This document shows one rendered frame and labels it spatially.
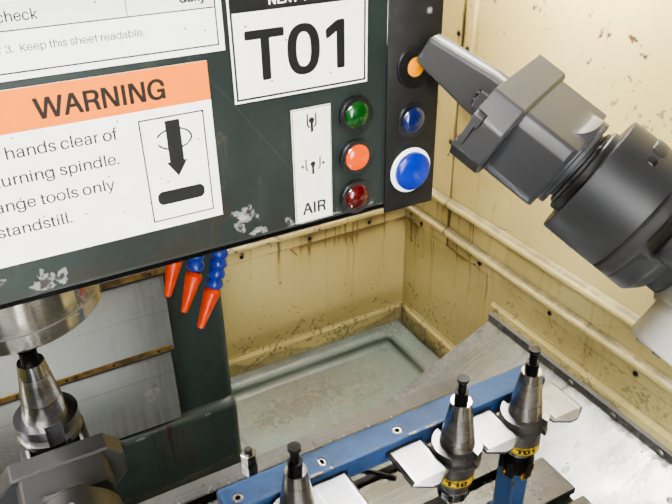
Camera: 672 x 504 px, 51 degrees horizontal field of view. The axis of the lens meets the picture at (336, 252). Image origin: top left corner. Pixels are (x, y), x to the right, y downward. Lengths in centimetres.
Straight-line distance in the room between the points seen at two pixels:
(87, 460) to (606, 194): 54
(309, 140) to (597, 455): 115
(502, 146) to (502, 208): 117
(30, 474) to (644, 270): 57
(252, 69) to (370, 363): 163
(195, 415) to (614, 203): 115
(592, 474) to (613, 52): 79
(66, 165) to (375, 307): 169
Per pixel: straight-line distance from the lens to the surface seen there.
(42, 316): 64
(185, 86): 45
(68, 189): 45
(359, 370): 201
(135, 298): 126
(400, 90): 52
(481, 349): 173
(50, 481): 75
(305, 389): 196
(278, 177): 50
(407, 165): 54
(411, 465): 90
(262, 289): 185
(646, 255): 47
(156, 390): 139
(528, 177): 47
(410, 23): 51
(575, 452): 154
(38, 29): 43
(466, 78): 50
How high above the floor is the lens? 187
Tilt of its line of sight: 30 degrees down
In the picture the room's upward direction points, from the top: 1 degrees counter-clockwise
